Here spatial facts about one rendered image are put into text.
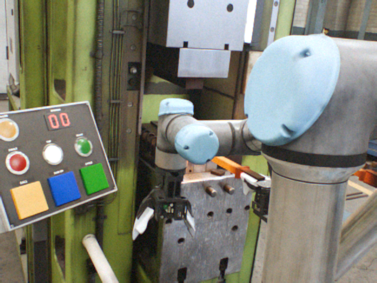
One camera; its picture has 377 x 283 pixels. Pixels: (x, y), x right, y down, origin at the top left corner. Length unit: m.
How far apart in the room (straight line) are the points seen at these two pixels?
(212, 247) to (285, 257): 1.15
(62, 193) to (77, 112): 0.24
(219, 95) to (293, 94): 1.38
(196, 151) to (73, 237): 0.92
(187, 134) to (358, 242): 0.40
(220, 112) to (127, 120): 0.48
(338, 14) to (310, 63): 10.31
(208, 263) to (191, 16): 0.93
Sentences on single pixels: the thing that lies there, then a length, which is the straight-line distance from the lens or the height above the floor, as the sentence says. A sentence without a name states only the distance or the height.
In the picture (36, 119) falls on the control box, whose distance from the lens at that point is 1.12.
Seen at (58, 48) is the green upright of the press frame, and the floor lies 1.29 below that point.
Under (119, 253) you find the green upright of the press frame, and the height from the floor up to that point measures 0.53.
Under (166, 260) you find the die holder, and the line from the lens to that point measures 1.54.
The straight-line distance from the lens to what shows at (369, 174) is 1.51.
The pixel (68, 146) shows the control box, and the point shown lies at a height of 1.10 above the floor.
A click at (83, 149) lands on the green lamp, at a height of 1.08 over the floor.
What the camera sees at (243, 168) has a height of 1.03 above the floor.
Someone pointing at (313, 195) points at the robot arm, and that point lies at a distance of 0.45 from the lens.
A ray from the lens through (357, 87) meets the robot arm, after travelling 0.43.
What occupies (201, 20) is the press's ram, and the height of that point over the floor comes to 1.45.
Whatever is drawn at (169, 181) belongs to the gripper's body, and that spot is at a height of 1.11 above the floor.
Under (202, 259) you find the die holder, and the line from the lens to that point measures 1.62.
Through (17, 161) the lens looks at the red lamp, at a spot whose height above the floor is 1.09.
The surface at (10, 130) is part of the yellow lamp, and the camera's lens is 1.07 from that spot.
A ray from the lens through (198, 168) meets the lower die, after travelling 1.49.
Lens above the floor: 1.47
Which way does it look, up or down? 17 degrees down
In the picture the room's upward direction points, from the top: 6 degrees clockwise
